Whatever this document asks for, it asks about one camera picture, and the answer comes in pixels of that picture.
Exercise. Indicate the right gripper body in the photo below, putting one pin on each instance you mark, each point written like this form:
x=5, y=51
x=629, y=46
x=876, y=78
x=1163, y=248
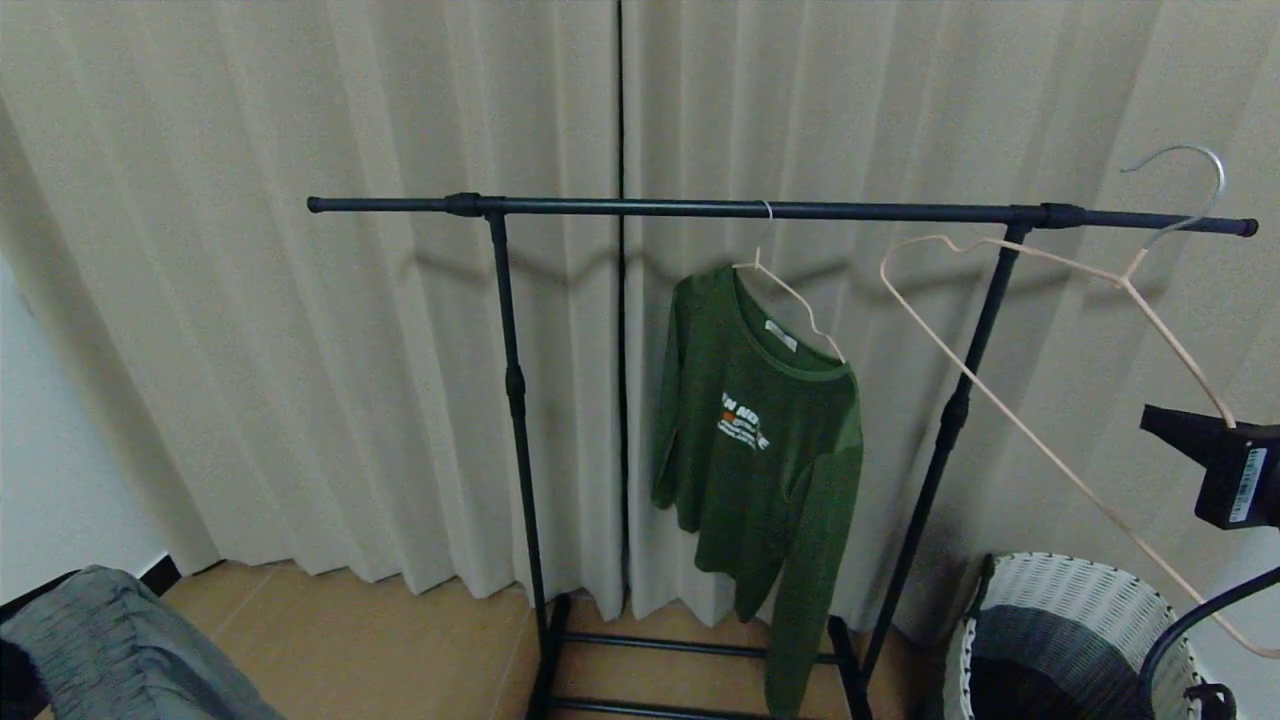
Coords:
x=1225, y=480

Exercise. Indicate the pink clothes hanger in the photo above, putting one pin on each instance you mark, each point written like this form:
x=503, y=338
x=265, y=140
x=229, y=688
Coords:
x=1127, y=280
x=757, y=262

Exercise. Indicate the green printed shirt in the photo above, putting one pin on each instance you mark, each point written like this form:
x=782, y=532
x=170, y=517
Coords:
x=780, y=480

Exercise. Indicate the pale grey garment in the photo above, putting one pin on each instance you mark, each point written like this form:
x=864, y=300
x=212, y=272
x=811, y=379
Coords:
x=120, y=650

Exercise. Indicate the white laundry basket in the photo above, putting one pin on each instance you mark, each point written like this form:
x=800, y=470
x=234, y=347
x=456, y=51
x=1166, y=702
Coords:
x=1090, y=590

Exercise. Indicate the black clothes rack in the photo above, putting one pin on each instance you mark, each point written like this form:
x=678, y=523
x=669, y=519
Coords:
x=700, y=209

